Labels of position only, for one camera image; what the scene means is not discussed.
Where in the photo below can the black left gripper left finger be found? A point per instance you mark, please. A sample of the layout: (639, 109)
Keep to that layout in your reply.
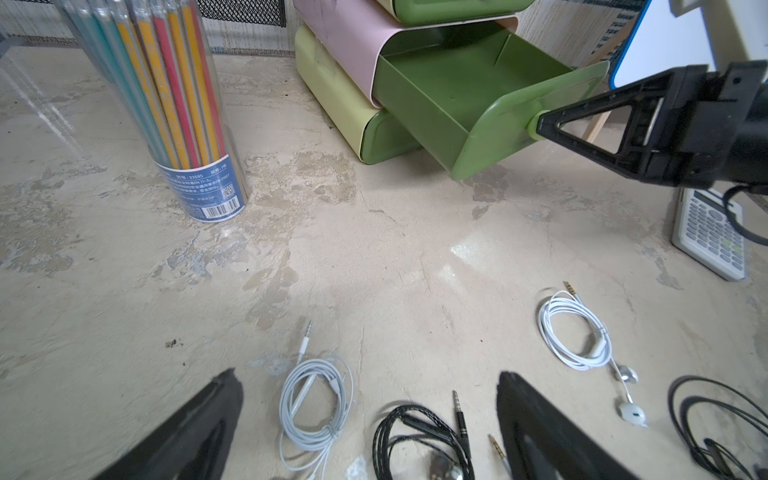
(193, 443)

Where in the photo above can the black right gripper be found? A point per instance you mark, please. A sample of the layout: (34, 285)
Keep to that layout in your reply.
(724, 135)

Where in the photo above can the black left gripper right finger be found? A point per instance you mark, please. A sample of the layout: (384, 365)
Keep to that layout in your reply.
(542, 443)

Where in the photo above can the green drawer cabinet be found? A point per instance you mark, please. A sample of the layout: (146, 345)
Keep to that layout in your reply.
(470, 93)

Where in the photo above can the white earphones right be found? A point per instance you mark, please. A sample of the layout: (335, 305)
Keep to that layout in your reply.
(579, 339)

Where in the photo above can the white earphones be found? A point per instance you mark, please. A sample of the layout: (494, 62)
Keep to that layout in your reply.
(579, 339)
(313, 408)

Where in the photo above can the white earphones left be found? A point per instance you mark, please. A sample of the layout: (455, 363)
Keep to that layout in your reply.
(313, 408)

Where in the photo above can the black braided earphones left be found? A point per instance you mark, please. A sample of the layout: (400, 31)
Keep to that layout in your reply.
(406, 422)

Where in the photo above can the black earphones right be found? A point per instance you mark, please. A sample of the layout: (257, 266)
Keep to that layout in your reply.
(723, 428)

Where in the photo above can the blue framed whiteboard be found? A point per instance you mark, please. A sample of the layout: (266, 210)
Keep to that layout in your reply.
(660, 41)

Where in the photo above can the grey calculator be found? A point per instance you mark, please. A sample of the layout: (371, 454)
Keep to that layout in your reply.
(703, 231)

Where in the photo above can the clear pencil tub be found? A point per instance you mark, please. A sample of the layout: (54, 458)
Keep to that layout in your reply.
(155, 56)

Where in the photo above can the black wire shelf rack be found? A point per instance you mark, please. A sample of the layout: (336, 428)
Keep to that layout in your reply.
(257, 12)

